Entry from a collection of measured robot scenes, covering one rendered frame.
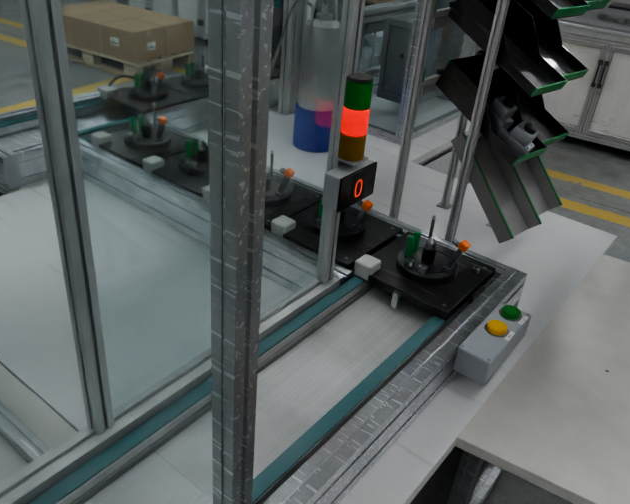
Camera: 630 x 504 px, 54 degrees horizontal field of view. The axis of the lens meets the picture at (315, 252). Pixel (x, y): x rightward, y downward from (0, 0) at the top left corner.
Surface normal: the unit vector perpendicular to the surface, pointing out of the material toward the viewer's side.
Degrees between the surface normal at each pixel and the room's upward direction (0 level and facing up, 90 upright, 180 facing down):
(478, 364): 90
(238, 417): 90
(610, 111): 90
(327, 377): 0
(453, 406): 0
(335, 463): 0
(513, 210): 45
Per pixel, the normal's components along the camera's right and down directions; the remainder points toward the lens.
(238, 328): 0.78, 0.38
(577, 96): -0.51, 0.42
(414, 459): 0.08, -0.85
